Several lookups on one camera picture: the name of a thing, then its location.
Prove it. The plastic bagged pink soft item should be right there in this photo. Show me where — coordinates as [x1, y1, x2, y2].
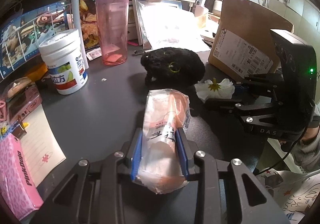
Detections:
[137, 88, 190, 194]

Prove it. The white fabric flower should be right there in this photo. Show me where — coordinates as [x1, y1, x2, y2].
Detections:
[194, 78, 234, 103]

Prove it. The black plush cat toy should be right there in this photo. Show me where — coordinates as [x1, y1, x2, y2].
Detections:
[140, 47, 206, 87]

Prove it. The brown cardboard box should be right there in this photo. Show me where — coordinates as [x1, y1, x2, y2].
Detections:
[208, 0, 293, 81]

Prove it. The white notepad paper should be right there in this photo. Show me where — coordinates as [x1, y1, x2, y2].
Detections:
[20, 105, 66, 187]

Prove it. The clear plastic zip bag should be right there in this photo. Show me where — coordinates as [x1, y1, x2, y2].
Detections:
[135, 0, 209, 53]

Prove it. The pink leopard box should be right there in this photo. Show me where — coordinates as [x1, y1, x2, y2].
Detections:
[1, 134, 43, 220]

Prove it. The white supplement jar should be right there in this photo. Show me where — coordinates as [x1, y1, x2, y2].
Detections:
[39, 29, 88, 95]

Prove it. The pink tumbler purple lid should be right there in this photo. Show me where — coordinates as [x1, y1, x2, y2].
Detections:
[95, 0, 129, 66]

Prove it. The white wire rack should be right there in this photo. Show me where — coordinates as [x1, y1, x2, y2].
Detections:
[1, 0, 81, 79]

